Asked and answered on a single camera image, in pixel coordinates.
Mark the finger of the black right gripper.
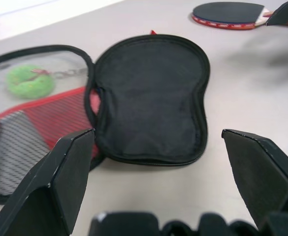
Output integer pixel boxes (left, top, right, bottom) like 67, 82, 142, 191
266, 0, 288, 27

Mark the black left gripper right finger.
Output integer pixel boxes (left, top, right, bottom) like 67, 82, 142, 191
222, 128, 288, 231

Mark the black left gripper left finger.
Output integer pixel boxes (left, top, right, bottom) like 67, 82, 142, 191
0, 128, 96, 236

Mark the table tennis paddle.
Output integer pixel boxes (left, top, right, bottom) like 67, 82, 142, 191
192, 1, 288, 30

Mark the black red paddle case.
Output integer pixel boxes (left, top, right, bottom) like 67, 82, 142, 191
0, 29, 211, 205

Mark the green plush keychain charm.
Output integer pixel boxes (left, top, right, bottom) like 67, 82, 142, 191
5, 64, 56, 100

